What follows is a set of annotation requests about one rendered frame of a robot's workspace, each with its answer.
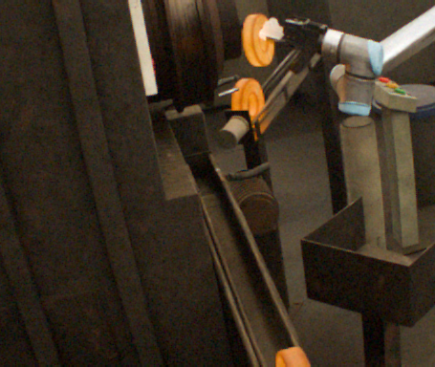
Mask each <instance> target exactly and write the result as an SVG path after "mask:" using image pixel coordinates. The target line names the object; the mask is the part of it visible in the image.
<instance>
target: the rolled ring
mask: <svg viewBox="0 0 435 367"><path fill-rule="evenodd" d="M276 367H311V366H310V363H309V362H308V359H307V358H306V355H305V354H304V353H303V351H302V350H301V349H300V347H297V346H295V347H292V348H289V349H285V350H281V351H279V352H277V354H276Z"/></svg>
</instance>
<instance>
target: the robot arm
mask: <svg viewBox="0 0 435 367"><path fill-rule="evenodd" d="M296 18H297V16H293V20H286V21H284V23H285V26H284V27H280V26H278V23H277V20H276V19H275V18H270V20H269V21H268V22H266V23H265V25H264V28H263V30H260V32H259V37H261V38H262V39H264V40H266V41H267V42H269V43H272V44H273V45H276V46H279V47H284V48H287V49H291V50H301V51H303V50H305V49H306V48H307V47H308V48H307V49H306V50H305V51H304V52H303V54H302V55H301V57H300V58H298V59H296V60H295V61H294V64H293V65H292V66H291V69H290V71H291V72H293V73H294V74H295V75H297V74H300V73H301V72H303V71H304V69H305V68H306V65H307V63H309V61H310V59H311V58H312V57H313V56H314V55H315V54H316V53H317V54H318V55H322V58H323V59H324V60H327V61H332V62H335V63H337V64H340V65H337V66H335V68H334V69H333V71H332V72H331V73H330V79H331V83H332V87H333V89H334V90H335V91H336V92H337V94H338V97H339V99H340V102H339V104H338V105H339V107H338V108H339V110H341V111H343V112H344V113H347V114H349V115H352V116H358V117H365V116H368V115H369V110H370V109H371V102H372V95H373V91H374V87H375V84H374V83H375V80H377V79H380V77H382V76H384V74H387V73H388V72H389V71H390V70H392V69H394V68H395V67H397V66H398V65H399V64H402V63H403V62H404V61H405V60H406V59H408V58H409V57H411V55H414V54H415V53H417V52H418V51H420V50H422V49H423V48H424V47H426V46H427V45H429V44H430V43H432V42H434V40H435V7H434V8H433V7H432V9H430V10H429V11H427V12H425V13H424V14H422V15H421V16H420V17H418V18H416V19H415V20H413V22H410V23H409V24H408V25H405V26H404V27H403V28H402V29H400V30H398V31H397V32H395V33H393V34H392V35H391V36H388V37H387V38H386V39H385V40H382V42H381V43H377V42H373V41H371V40H368V39H365V38H362V37H357V36H353V35H350V34H345V33H344V32H335V31H332V30H328V31H327V29H328V26H325V25H321V24H317V23H313V22H310V19H307V18H302V17H298V18H301V19H304V20H305V22H304V23H303V22H302V21H298V22H297V19H296ZM309 44H311V45H309Z"/></svg>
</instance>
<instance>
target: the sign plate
mask: <svg viewBox="0 0 435 367"><path fill-rule="evenodd" d="M128 1H129V6H130V7H129V10H130V12H131V17H132V21H133V22H132V25H133V29H134V33H135V36H136V39H135V40H136V45H137V48H138V53H139V62H140V65H141V73H142V77H143V86H144V90H145V94H146V95H147V96H148V95H153V94H157V93H158V89H159V88H158V86H156V84H157V79H156V75H155V72H154V67H153V66H154V62H153V60H152V58H151V55H150V52H149V48H148V40H147V35H146V31H145V27H144V24H145V22H144V18H143V14H142V9H141V3H142V0H128Z"/></svg>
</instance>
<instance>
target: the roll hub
mask: <svg viewBox="0 0 435 367"><path fill-rule="evenodd" d="M215 2H216V6H217V11H218V15H219V20H220V25H221V32H222V38H223V46H224V61H229V60H232V59H236V58H239V57H240V55H241V52H242V34H241V26H240V19H239V12H238V8H237V4H236V0H215Z"/></svg>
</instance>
